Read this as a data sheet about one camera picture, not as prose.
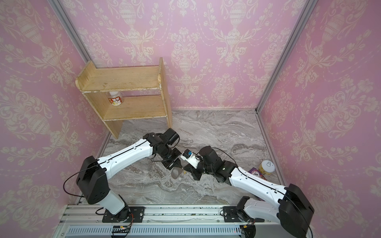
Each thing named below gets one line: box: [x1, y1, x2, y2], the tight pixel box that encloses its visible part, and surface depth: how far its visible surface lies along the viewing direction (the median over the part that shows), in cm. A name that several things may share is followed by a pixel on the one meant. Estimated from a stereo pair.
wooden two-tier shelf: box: [75, 57, 173, 139], surface depth 83 cm
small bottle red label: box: [108, 91, 123, 107], surface depth 94 cm
